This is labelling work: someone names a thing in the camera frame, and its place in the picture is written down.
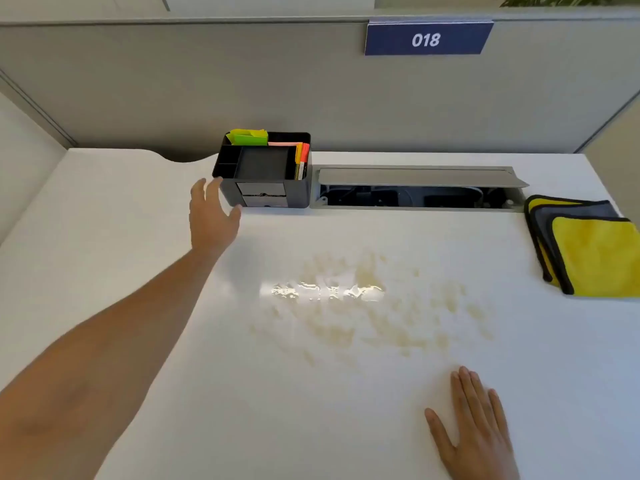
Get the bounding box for grey desk partition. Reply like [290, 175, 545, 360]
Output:
[0, 15, 640, 163]

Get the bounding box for grey cable tray with lid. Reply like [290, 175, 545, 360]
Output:
[309, 165, 530, 212]

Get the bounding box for yellowish liquid spill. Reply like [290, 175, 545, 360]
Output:
[247, 250, 498, 368]

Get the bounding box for green sticky notes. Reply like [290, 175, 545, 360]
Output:
[224, 128, 270, 147]

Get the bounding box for person's left hand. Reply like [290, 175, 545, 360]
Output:
[189, 177, 244, 260]

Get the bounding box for person's left forearm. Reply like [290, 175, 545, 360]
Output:
[0, 246, 221, 480]

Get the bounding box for black desk organizer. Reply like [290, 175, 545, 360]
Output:
[211, 130, 313, 210]

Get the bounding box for blue desk number sign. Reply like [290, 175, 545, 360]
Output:
[364, 19, 495, 57]

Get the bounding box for person's right hand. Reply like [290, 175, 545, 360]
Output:
[424, 366, 521, 480]

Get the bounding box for yellow and grey microfibre cloth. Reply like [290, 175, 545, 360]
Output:
[523, 194, 640, 298]

